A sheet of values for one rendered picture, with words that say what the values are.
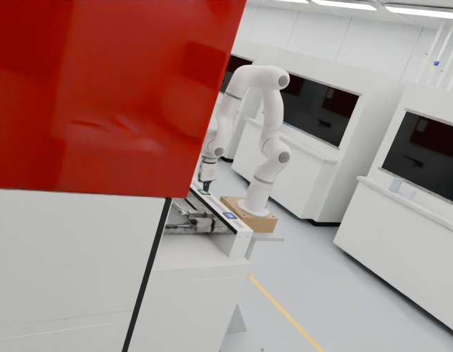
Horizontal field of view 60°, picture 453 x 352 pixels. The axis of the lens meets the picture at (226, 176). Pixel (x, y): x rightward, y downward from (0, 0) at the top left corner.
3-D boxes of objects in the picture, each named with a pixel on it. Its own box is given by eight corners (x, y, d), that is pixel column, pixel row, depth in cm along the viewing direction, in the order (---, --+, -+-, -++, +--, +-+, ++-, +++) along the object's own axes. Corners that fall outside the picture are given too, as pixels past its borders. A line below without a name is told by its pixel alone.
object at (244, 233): (228, 258, 180) (238, 231, 176) (176, 202, 221) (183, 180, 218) (244, 257, 185) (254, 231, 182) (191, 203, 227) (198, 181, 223)
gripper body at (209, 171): (204, 162, 196) (202, 182, 201) (221, 160, 202) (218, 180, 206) (197, 156, 202) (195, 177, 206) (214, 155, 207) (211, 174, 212)
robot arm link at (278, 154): (268, 177, 225) (283, 137, 218) (283, 191, 209) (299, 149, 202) (250, 173, 220) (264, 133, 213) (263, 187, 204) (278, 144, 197)
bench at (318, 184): (300, 227, 488) (365, 67, 432) (225, 170, 624) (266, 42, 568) (353, 228, 552) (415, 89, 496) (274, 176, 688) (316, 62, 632)
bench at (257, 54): (212, 160, 654) (251, 39, 598) (168, 127, 789) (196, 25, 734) (261, 167, 718) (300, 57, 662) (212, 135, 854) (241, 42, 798)
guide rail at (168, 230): (106, 235, 166) (107, 228, 165) (105, 232, 167) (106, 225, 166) (205, 234, 195) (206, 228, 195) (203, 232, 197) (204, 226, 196)
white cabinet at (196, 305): (77, 437, 166) (121, 274, 144) (40, 294, 239) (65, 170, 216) (203, 399, 205) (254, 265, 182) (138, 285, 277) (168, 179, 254)
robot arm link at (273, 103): (268, 165, 209) (256, 154, 223) (288, 160, 212) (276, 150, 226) (265, 69, 187) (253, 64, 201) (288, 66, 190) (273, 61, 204)
